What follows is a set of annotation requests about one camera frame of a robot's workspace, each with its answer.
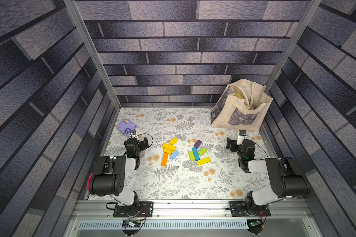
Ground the lime green short block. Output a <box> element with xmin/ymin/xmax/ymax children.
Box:
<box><xmin>198</xmin><ymin>148</ymin><xmax>207</xmax><ymax>156</ymax></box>

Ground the purple block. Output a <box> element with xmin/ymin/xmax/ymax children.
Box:
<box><xmin>194</xmin><ymin>140</ymin><xmax>202</xmax><ymax>149</ymax></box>

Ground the teal block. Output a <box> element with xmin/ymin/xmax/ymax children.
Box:
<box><xmin>192</xmin><ymin>147</ymin><xmax>200</xmax><ymax>161</ymax></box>

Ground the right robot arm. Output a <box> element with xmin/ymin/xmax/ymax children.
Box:
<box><xmin>226</xmin><ymin>138</ymin><xmax>311</xmax><ymax>216</ymax></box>

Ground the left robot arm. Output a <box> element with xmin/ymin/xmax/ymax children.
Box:
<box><xmin>86</xmin><ymin>137</ymin><xmax>153</xmax><ymax>218</ymax></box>

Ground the purple card box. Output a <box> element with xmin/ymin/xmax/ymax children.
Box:
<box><xmin>116</xmin><ymin>119</ymin><xmax>139</xmax><ymax>138</ymax></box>

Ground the long yellow block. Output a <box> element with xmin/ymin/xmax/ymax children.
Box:
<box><xmin>162</xmin><ymin>143</ymin><xmax>176</xmax><ymax>151</ymax></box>

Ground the orange block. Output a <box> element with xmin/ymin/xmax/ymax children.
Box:
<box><xmin>161</xmin><ymin>153</ymin><xmax>169</xmax><ymax>167</ymax></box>

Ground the lower yellow block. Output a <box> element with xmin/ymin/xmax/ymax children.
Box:
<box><xmin>163</xmin><ymin>148</ymin><xmax>174</xmax><ymax>155</ymax></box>

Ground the small yellow block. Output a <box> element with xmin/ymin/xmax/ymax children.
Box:
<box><xmin>169</xmin><ymin>137</ymin><xmax>178</xmax><ymax>145</ymax></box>

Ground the light blue block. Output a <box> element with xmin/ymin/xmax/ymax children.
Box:
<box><xmin>170</xmin><ymin>151</ymin><xmax>179</xmax><ymax>160</ymax></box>

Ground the yellow-green block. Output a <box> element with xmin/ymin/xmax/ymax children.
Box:
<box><xmin>196</xmin><ymin>157</ymin><xmax>211</xmax><ymax>166</ymax></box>

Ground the canvas tote bag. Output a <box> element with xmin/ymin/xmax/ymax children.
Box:
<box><xmin>210</xmin><ymin>79</ymin><xmax>274</xmax><ymax>131</ymax></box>

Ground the lime green long block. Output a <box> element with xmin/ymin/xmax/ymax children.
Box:
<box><xmin>188</xmin><ymin>151</ymin><xmax>195</xmax><ymax>161</ymax></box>

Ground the pink plastic lid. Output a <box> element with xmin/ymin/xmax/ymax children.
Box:
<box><xmin>86</xmin><ymin>174</ymin><xmax>93</xmax><ymax>191</ymax></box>

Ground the right circuit board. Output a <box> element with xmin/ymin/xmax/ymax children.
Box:
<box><xmin>247</xmin><ymin>220</ymin><xmax>262</xmax><ymax>230</ymax></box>

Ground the circuit board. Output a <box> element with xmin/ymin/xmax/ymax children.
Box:
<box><xmin>122</xmin><ymin>219</ymin><xmax>141</xmax><ymax>228</ymax></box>
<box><xmin>247</xmin><ymin>220</ymin><xmax>262</xmax><ymax>230</ymax></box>

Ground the left circuit board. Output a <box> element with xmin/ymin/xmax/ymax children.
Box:
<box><xmin>122</xmin><ymin>219</ymin><xmax>141</xmax><ymax>228</ymax></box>

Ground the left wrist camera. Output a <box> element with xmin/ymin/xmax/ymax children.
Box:
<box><xmin>130</xmin><ymin>129</ymin><xmax>136</xmax><ymax>137</ymax></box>

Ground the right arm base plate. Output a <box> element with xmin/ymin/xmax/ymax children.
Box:
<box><xmin>225</xmin><ymin>201</ymin><xmax>271</xmax><ymax>218</ymax></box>

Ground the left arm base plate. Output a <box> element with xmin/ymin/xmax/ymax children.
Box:
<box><xmin>113</xmin><ymin>201</ymin><xmax>154</xmax><ymax>218</ymax></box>

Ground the aluminium front rail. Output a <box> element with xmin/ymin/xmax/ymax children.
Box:
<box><xmin>65</xmin><ymin>199</ymin><xmax>321</xmax><ymax>237</ymax></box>

